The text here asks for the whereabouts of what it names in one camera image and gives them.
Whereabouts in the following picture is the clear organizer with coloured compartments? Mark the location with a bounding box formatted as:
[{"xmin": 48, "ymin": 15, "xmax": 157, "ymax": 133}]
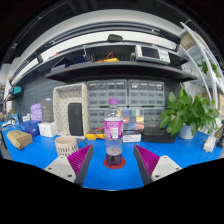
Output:
[{"xmin": 119, "ymin": 107, "xmax": 145, "ymax": 132}]

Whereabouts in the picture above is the flat round red coaster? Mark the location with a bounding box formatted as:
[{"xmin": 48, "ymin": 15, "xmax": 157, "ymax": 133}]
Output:
[{"xmin": 103, "ymin": 156, "xmax": 127, "ymax": 170}]

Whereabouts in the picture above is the teal container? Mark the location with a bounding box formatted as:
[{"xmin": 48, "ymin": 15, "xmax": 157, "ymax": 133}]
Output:
[{"xmin": 12, "ymin": 85, "xmax": 23, "ymax": 95}]

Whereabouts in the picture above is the beige patterned mug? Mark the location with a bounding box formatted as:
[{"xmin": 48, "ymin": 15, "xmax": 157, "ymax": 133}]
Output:
[{"xmin": 54, "ymin": 135, "xmax": 88, "ymax": 158}]

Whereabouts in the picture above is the small white carton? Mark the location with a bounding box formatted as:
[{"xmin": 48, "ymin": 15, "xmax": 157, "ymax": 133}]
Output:
[{"xmin": 38, "ymin": 121, "xmax": 58, "ymax": 138}]

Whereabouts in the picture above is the blue carton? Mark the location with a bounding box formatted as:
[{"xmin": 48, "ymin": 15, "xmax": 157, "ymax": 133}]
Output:
[{"xmin": 19, "ymin": 120, "xmax": 41, "ymax": 138}]

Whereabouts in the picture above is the black pouch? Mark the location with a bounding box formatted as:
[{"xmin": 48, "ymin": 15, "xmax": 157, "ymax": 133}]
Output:
[{"xmin": 106, "ymin": 33, "xmax": 124, "ymax": 43}]

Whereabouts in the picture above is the flat black case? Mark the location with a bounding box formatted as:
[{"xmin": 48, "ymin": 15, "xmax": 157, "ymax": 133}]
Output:
[{"xmin": 141, "ymin": 127, "xmax": 178, "ymax": 144}]

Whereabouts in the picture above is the white oscilloscope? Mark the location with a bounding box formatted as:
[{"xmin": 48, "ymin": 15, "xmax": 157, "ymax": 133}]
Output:
[{"xmin": 134, "ymin": 44, "xmax": 172, "ymax": 65}]

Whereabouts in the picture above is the beige dotted storage tray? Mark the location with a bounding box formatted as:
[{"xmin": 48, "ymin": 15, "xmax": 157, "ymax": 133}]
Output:
[{"xmin": 52, "ymin": 82, "xmax": 89, "ymax": 138}]

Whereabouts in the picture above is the dark grey carton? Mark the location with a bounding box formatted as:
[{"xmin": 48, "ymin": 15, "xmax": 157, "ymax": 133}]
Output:
[{"xmin": 40, "ymin": 97, "xmax": 54, "ymax": 123}]

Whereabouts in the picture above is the purple plastic bag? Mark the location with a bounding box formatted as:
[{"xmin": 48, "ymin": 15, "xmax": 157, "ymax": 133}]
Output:
[{"xmin": 30, "ymin": 102, "xmax": 43, "ymax": 123}]

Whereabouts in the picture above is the brown cardboard box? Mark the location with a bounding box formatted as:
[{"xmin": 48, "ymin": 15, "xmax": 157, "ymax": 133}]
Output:
[{"xmin": 6, "ymin": 129, "xmax": 34, "ymax": 150}]

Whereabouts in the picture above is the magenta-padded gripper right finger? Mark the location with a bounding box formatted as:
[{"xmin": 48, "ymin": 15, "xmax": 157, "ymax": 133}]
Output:
[{"xmin": 133, "ymin": 144, "xmax": 183, "ymax": 186}]

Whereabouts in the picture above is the long white lamp bar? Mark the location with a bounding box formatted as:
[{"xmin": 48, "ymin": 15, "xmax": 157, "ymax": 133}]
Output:
[{"xmin": 39, "ymin": 30, "xmax": 178, "ymax": 63}]

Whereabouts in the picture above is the black rectangular box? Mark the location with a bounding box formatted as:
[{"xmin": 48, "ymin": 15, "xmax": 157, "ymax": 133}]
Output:
[{"xmin": 67, "ymin": 102, "xmax": 84, "ymax": 137}]

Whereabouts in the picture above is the green potted plant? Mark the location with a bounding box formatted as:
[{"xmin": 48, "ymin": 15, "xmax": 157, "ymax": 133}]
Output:
[{"xmin": 158, "ymin": 83, "xmax": 220, "ymax": 140}]

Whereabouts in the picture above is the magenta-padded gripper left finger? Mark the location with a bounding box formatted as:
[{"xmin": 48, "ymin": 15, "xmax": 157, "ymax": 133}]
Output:
[{"xmin": 43, "ymin": 144, "xmax": 94, "ymax": 187}]

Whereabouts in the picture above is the white metal shelf unit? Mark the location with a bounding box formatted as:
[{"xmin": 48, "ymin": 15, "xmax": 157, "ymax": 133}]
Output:
[{"xmin": 178, "ymin": 21, "xmax": 224, "ymax": 111}]

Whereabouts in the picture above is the white plastic block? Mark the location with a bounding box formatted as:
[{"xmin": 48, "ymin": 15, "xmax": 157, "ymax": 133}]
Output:
[{"xmin": 203, "ymin": 134, "xmax": 218, "ymax": 154}]

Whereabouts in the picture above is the clear bottle with purple label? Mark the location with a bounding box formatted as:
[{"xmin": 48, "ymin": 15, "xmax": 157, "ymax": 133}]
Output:
[{"xmin": 103, "ymin": 97, "xmax": 124, "ymax": 167}]

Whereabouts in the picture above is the yellow multimeter with red leads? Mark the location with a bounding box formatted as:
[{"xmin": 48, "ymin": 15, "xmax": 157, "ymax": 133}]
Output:
[{"xmin": 85, "ymin": 128, "xmax": 107, "ymax": 141}]

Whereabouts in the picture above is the black box with white label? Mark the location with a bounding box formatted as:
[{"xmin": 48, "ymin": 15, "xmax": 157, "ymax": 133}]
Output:
[{"xmin": 122, "ymin": 130, "xmax": 143, "ymax": 144}]

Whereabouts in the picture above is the yellow tool with red cable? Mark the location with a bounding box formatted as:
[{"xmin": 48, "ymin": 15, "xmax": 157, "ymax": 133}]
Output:
[{"xmin": 94, "ymin": 51, "xmax": 120, "ymax": 64}]

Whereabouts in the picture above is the black workbench shelf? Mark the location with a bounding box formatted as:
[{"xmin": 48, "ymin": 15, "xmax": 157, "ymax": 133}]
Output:
[{"xmin": 44, "ymin": 61, "xmax": 198, "ymax": 84}]

